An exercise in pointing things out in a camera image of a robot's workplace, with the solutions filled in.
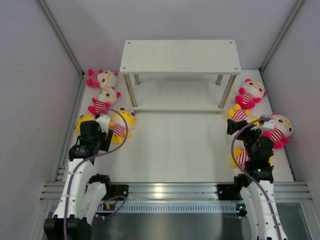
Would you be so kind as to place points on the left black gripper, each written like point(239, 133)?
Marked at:
point(105, 144)

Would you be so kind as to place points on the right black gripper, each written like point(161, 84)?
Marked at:
point(233, 126)

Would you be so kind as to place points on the yellow toy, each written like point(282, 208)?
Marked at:
point(121, 124)
point(241, 156)
point(241, 113)
point(84, 118)

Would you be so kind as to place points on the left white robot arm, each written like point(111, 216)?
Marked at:
point(84, 187)

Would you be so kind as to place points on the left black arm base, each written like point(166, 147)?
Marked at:
point(119, 190)

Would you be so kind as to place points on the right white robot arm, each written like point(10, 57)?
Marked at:
point(255, 184)

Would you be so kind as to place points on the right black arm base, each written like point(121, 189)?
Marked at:
point(227, 192)

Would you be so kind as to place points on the white two-tier shelf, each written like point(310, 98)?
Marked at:
point(179, 75)

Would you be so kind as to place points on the pink toy top right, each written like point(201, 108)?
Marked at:
point(250, 94)

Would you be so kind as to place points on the pink toy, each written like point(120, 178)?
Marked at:
point(250, 94)
point(102, 79)
point(105, 99)

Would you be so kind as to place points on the pink toy right glasses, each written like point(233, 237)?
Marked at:
point(281, 132)

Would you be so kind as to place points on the pink toy top left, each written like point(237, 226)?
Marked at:
point(102, 79)

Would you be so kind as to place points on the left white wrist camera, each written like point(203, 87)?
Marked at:
point(104, 121)

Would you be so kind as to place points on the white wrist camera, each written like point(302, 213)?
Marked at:
point(104, 121)
point(264, 123)

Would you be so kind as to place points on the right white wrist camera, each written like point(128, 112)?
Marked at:
point(264, 123)

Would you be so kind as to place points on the grey slotted cable duct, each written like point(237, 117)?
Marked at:
point(173, 207)

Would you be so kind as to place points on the aluminium front rail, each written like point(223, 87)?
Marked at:
point(207, 191)

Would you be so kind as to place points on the right aluminium frame post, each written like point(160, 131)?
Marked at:
point(282, 33)

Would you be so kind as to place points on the aluminium frame post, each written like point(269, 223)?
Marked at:
point(282, 33)
point(61, 37)

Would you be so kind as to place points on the left aluminium frame post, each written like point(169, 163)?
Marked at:
point(61, 37)

